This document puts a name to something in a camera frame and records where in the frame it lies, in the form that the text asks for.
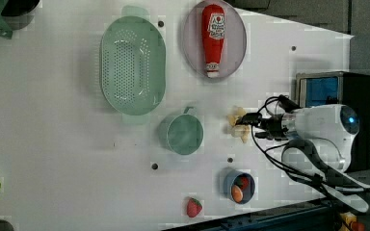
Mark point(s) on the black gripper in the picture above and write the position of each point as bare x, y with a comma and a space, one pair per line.
277, 127

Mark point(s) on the peeled plush banana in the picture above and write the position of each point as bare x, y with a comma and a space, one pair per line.
238, 131

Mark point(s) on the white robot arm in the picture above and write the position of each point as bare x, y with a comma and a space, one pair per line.
316, 150

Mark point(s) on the green mug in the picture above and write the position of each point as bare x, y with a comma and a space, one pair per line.
182, 133

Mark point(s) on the small red toy fruit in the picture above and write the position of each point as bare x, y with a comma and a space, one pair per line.
242, 182

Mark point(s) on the blue bowl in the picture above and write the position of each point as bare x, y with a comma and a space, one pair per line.
229, 181

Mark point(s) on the orange toy fruit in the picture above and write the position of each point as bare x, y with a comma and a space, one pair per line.
236, 193

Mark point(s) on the black toaster oven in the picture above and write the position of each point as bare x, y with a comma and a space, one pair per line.
347, 88

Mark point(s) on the grey round plate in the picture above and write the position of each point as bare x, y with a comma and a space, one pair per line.
235, 43

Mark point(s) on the red toy strawberry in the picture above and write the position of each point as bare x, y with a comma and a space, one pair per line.
193, 207

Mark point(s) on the red plush ketchup bottle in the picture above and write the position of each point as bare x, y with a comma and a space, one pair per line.
213, 37

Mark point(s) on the green colander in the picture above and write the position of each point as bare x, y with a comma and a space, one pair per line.
133, 65

